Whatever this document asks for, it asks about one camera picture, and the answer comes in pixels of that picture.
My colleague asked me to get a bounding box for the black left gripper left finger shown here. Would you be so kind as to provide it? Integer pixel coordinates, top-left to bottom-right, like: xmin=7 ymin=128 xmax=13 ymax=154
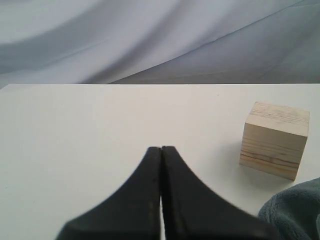
xmin=57 ymin=147 xmax=162 ymax=240

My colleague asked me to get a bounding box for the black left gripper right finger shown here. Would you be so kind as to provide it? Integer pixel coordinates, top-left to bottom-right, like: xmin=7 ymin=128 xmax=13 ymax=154
xmin=160 ymin=146 xmax=280 ymax=240

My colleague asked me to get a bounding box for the grey fleece towel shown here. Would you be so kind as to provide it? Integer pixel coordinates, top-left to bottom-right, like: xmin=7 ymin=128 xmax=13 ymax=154
xmin=258 ymin=178 xmax=320 ymax=240

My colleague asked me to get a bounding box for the light wooden cube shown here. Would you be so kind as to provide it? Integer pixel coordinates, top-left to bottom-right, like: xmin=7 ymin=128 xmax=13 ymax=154
xmin=239 ymin=101 xmax=310 ymax=181

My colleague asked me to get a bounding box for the grey backdrop cloth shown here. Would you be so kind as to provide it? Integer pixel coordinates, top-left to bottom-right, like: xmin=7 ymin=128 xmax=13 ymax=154
xmin=0 ymin=0 xmax=320 ymax=87

